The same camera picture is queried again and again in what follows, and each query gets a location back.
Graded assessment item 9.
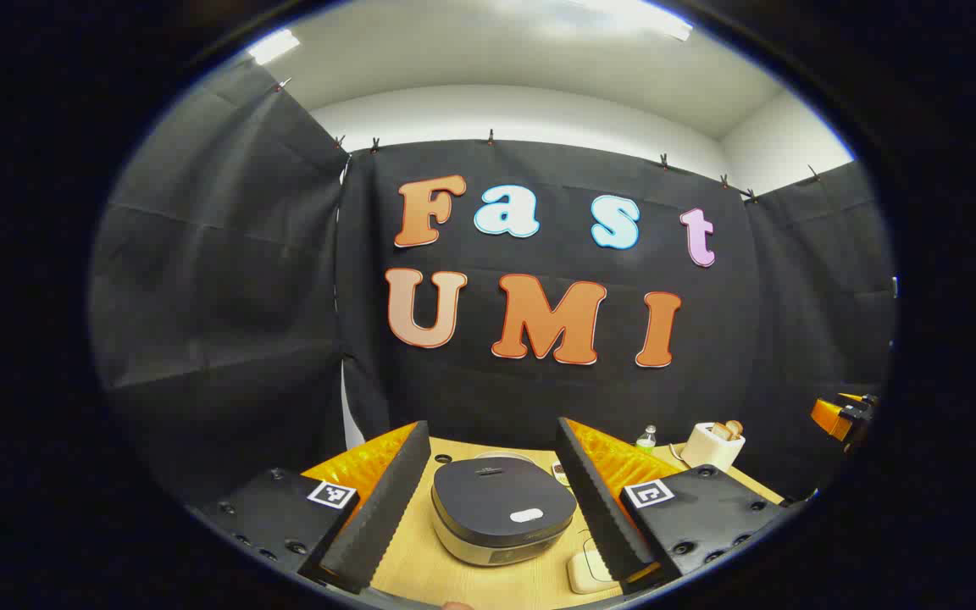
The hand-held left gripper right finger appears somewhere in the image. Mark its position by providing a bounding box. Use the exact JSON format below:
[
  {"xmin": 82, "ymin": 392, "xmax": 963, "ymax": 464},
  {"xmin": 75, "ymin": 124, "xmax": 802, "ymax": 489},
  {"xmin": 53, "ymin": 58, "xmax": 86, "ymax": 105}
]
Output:
[{"xmin": 556, "ymin": 417, "xmax": 794, "ymax": 594}]

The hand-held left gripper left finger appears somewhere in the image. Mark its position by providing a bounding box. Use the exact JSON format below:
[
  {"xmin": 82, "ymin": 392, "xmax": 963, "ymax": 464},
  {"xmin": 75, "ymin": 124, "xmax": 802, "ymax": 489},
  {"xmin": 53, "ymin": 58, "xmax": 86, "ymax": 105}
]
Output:
[{"xmin": 187, "ymin": 421, "xmax": 431, "ymax": 594}]

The dark grey rice cooker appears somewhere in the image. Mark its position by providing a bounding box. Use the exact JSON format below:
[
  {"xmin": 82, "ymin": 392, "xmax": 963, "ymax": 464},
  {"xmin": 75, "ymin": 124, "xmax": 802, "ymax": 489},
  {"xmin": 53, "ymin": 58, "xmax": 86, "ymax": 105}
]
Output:
[{"xmin": 430, "ymin": 456, "xmax": 579, "ymax": 567}]

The white toaster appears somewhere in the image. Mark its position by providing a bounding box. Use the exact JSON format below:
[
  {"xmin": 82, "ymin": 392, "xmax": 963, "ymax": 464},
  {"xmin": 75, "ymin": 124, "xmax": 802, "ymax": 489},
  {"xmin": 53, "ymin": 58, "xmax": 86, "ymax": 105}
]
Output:
[{"xmin": 679, "ymin": 422, "xmax": 746, "ymax": 472}]

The ceiling light panel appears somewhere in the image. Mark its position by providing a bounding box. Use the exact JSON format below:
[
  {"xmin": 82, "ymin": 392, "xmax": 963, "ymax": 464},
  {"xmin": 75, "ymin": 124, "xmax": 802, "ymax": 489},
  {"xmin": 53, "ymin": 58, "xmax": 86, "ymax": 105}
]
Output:
[{"xmin": 248, "ymin": 29, "xmax": 302, "ymax": 66}]

